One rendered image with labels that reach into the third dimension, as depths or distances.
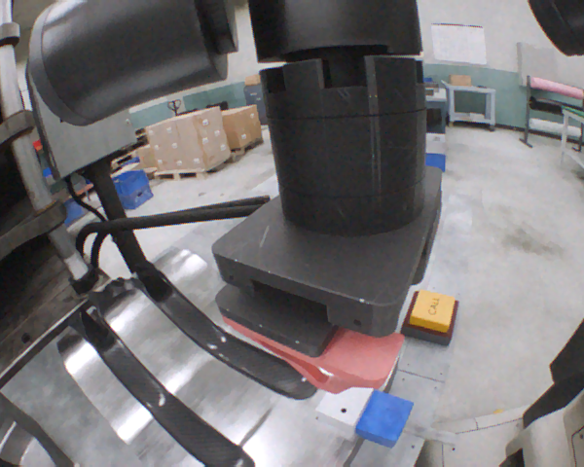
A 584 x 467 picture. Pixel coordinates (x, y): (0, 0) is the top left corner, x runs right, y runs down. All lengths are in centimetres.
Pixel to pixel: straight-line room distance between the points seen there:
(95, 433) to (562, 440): 66
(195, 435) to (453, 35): 658
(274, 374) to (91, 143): 81
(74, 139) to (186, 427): 80
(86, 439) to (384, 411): 44
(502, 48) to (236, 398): 667
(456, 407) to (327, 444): 106
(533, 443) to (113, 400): 53
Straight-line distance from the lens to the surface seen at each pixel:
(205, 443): 31
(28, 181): 77
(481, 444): 98
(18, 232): 82
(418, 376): 41
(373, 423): 26
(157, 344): 37
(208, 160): 408
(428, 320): 42
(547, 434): 44
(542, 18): 28
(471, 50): 652
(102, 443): 49
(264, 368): 33
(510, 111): 670
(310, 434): 27
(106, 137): 94
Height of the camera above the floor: 115
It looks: 32 degrees down
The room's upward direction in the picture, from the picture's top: 10 degrees counter-clockwise
